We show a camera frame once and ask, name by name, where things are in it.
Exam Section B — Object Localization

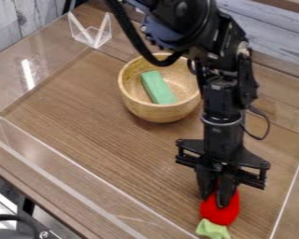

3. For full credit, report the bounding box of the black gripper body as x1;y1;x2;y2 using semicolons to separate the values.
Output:
176;120;271;189

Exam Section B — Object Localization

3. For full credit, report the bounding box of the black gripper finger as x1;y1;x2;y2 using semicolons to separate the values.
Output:
197;168;217;200
217;174;237;208

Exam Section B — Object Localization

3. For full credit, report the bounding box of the red plush strawberry toy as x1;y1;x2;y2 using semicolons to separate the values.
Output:
195;186;242;239

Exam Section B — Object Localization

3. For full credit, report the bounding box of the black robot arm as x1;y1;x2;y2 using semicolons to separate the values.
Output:
123;0;271;208

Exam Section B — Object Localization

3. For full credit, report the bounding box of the wooden bowl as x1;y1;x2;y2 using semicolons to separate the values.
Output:
119;56;201;123

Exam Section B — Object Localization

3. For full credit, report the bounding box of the green rectangular block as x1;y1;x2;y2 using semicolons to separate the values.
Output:
140;71;178;105

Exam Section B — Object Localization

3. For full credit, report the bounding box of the black table leg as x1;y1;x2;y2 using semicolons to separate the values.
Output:
17;195;36;229

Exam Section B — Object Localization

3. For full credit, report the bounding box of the clear acrylic tray wall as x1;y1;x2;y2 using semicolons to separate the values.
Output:
0;116;197;239

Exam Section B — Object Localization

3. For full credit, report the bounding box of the clear acrylic corner bracket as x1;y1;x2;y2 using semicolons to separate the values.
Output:
67;12;112;49

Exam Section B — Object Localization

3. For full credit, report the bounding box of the black cable lower left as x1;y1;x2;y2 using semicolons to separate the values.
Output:
0;213;41;239

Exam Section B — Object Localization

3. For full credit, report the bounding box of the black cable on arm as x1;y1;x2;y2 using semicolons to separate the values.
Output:
106;0;187;68

